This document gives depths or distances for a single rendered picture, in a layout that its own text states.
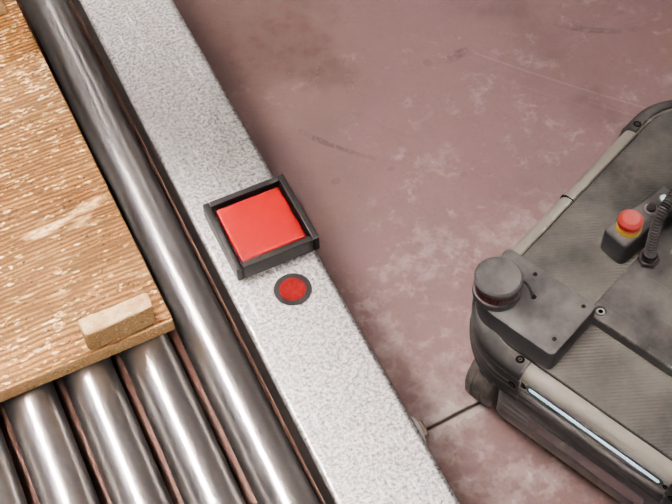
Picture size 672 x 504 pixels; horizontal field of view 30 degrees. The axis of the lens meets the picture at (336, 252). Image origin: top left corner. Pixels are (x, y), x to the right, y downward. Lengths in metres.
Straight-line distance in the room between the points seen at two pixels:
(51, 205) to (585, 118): 1.46
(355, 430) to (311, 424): 0.03
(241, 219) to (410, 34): 1.47
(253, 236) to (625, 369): 0.87
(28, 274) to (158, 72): 0.26
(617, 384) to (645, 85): 0.83
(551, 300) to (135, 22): 0.80
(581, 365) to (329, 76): 0.89
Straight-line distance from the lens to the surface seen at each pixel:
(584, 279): 1.88
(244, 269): 1.04
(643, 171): 2.02
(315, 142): 2.32
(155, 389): 1.00
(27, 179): 1.12
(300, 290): 1.04
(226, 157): 1.13
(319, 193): 2.25
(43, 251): 1.07
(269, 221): 1.07
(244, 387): 0.99
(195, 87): 1.19
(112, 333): 1.00
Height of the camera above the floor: 1.79
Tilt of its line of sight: 55 degrees down
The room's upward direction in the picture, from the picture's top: 2 degrees counter-clockwise
